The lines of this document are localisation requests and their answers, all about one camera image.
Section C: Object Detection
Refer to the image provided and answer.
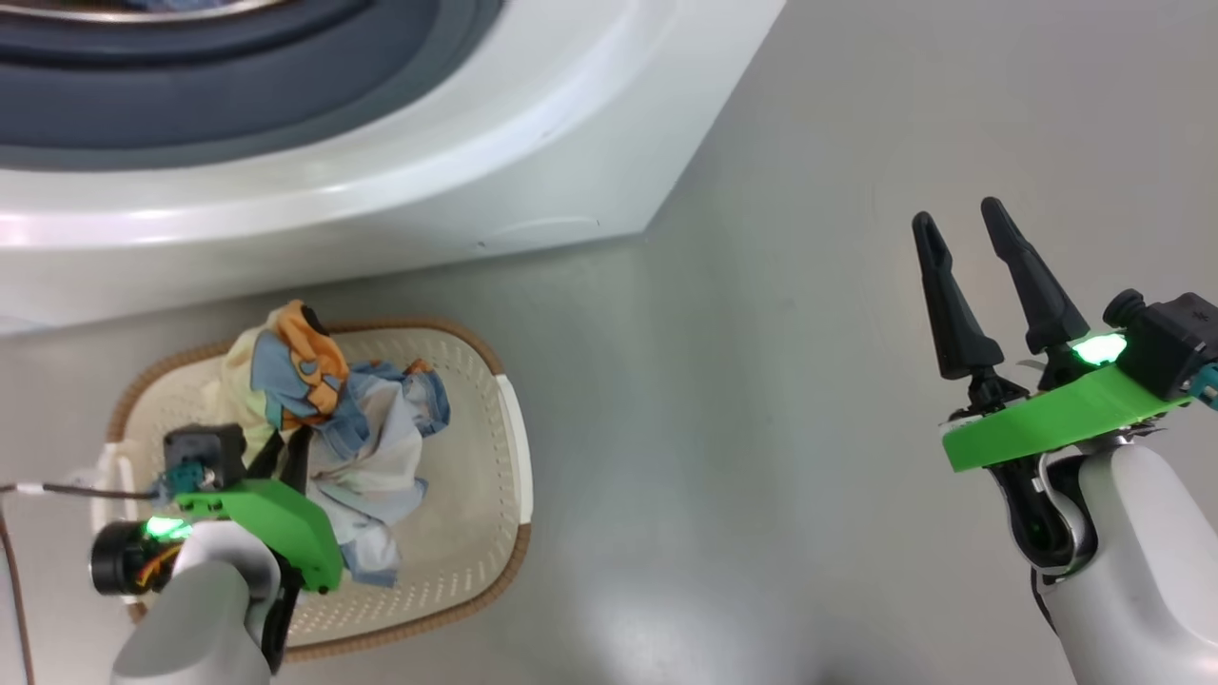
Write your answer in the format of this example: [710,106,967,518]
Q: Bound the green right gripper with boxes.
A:
[912,197,1190,474]

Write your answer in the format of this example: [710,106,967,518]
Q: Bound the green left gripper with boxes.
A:
[176,428,344,593]

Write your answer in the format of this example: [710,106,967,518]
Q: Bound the blue orange patterned clothes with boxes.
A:
[221,301,452,588]

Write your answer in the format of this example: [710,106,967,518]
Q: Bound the cream laundry basket brown rim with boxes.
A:
[90,317,534,664]

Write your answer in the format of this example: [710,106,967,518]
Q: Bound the white front-load washing machine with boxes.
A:
[0,0,789,334]

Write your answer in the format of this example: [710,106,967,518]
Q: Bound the thin black left camera cable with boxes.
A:
[0,480,170,501]

